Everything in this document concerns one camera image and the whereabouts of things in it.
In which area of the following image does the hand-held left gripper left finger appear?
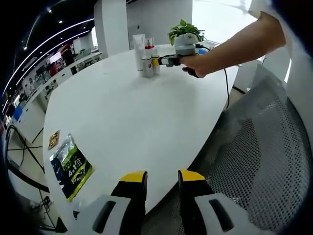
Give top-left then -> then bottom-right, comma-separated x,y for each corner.
73,170 -> 149,235

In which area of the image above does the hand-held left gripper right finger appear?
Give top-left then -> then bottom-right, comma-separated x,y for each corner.
178,169 -> 260,235

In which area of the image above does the red collar skincare bottle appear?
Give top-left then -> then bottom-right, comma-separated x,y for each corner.
144,37 -> 156,61

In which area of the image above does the white skincare tube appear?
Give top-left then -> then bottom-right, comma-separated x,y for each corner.
132,34 -> 145,72

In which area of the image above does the person's right hand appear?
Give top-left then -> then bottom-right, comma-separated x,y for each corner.
180,52 -> 213,79

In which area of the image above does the green potted plant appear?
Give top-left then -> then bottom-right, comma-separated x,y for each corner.
167,19 -> 206,46

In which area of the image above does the blue tissue box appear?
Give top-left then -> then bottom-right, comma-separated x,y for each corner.
195,44 -> 212,55

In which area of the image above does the dark green foil pouch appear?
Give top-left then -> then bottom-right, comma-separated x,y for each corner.
49,133 -> 93,202

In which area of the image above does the grey mesh office chair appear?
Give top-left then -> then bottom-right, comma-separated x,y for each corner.
141,62 -> 313,235

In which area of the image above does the white power strip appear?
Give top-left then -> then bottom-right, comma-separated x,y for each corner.
31,195 -> 54,209

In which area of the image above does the small gold packet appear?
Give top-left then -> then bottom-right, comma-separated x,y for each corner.
47,129 -> 61,151

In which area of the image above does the black monitor stand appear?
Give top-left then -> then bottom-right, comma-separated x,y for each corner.
3,124 -> 51,195

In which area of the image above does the person's white shirt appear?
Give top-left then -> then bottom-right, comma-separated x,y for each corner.
248,0 -> 313,103

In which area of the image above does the long white counter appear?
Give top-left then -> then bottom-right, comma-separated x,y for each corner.
3,50 -> 103,138

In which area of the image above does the blue bin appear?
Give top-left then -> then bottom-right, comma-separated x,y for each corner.
13,107 -> 24,121

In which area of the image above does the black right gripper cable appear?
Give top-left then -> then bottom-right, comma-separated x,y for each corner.
224,67 -> 231,110

